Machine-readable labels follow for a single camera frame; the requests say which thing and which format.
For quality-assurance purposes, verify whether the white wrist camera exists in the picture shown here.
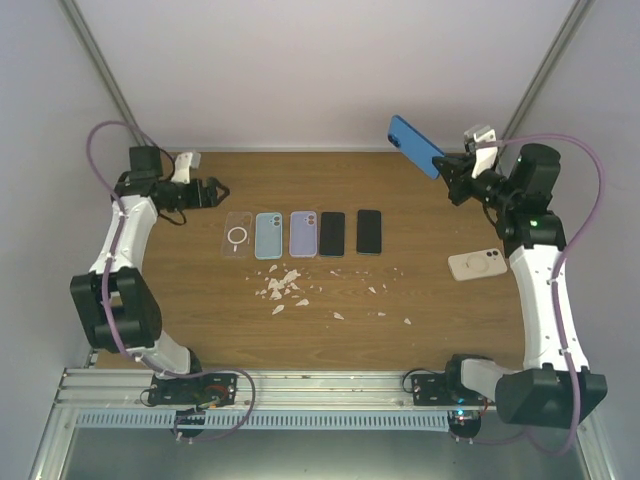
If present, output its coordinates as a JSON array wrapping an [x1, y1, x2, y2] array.
[[170, 151, 201, 184], [464, 125, 498, 179]]

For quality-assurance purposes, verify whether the white phone stand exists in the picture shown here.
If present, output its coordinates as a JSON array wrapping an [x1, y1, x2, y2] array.
[[447, 248, 508, 282]]

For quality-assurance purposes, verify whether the blue magsafe phone case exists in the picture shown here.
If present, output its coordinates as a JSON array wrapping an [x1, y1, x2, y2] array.
[[387, 115, 445, 179]]

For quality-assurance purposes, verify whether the light blue phone case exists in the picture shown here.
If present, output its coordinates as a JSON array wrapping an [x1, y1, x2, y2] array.
[[254, 212, 283, 260]]

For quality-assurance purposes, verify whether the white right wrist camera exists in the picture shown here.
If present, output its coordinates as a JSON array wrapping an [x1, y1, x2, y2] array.
[[464, 125, 498, 179]]

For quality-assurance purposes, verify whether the aluminium front rail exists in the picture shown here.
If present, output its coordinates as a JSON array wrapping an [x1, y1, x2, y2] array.
[[54, 367, 596, 409]]

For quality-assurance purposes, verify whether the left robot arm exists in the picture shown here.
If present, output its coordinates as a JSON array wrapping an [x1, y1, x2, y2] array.
[[70, 146, 230, 404]]

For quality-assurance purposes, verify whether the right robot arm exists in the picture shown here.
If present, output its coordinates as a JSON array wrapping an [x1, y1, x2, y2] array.
[[433, 143, 607, 430]]

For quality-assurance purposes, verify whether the white debris pile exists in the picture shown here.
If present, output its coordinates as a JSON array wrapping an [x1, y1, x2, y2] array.
[[253, 264, 311, 316]]

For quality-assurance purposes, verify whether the phone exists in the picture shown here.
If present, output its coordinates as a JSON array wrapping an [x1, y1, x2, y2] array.
[[356, 209, 382, 255]]

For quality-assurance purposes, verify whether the white slotted cable duct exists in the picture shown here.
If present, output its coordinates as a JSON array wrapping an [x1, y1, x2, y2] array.
[[76, 409, 449, 432]]

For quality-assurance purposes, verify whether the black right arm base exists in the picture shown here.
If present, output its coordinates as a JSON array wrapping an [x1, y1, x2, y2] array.
[[408, 371, 485, 408]]

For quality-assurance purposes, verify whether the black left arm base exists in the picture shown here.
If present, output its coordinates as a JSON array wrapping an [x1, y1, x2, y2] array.
[[140, 373, 238, 408]]

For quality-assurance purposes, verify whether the lavender phone case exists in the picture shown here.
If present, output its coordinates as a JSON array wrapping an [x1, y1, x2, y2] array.
[[289, 211, 318, 258]]

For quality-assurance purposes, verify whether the dark green smartphone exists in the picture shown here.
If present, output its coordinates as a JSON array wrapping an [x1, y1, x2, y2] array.
[[319, 212, 346, 257]]

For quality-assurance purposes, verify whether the clear magsafe phone case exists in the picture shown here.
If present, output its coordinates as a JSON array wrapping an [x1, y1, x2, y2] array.
[[221, 212, 253, 259]]

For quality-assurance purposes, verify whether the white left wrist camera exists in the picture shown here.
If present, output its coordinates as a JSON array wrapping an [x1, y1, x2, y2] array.
[[170, 151, 201, 184]]

